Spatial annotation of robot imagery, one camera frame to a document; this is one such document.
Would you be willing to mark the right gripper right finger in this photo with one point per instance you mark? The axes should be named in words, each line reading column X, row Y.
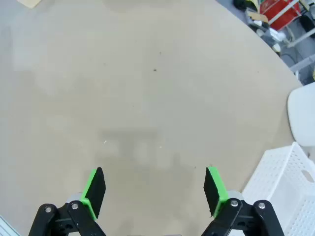
column 211, row 191

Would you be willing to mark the white round trash can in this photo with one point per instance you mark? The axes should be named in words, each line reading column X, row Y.
column 304, row 113

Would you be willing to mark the white perforated plastic basket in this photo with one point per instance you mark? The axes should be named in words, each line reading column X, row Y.
column 283, row 172

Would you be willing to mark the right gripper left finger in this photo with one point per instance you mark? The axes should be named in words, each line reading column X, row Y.
column 96, row 191

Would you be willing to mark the red shopping bag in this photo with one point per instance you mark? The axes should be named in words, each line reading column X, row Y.
column 269, row 8

